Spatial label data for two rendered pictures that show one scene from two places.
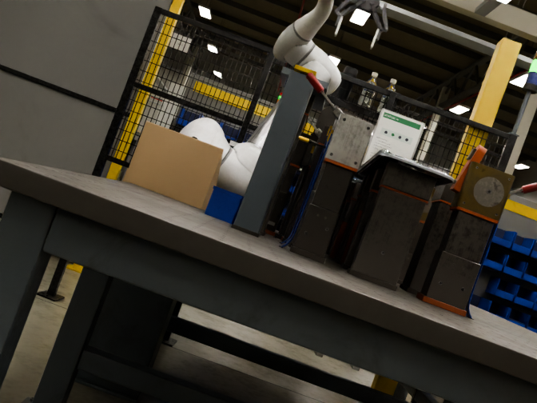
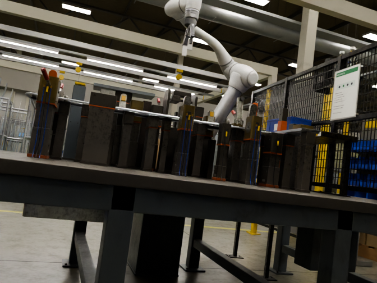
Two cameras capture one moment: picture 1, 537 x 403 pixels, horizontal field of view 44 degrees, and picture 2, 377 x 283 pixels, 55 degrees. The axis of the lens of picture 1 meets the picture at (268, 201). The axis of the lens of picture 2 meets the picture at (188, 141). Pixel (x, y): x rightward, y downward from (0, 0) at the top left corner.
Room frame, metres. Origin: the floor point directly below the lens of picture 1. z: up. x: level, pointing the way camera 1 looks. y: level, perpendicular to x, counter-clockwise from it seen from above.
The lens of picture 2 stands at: (1.76, -2.23, 0.73)
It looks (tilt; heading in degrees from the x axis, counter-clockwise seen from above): 4 degrees up; 73
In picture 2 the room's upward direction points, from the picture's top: 8 degrees clockwise
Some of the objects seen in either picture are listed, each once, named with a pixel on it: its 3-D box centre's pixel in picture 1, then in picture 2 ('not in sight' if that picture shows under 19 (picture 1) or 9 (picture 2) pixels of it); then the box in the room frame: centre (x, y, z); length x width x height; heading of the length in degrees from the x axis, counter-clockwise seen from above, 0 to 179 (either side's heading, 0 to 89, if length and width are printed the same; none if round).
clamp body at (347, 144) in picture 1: (325, 187); (53, 124); (1.64, -0.12, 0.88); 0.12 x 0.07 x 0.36; 87
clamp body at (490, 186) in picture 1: (470, 241); (44, 118); (1.62, -0.50, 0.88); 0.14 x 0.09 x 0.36; 87
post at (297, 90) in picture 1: (274, 154); (74, 122); (1.74, 0.03, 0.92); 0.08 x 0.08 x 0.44; 87
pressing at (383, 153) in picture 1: (382, 183); (164, 117); (2.20, -0.34, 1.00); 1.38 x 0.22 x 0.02; 177
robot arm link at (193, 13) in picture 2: not in sight; (191, 16); (2.34, -0.08, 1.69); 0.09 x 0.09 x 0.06
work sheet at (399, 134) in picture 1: (392, 145); (345, 93); (3.23, -0.48, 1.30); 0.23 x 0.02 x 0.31; 87
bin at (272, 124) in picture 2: not in sight; (287, 129); (3.13, -0.05, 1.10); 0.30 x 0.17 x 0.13; 92
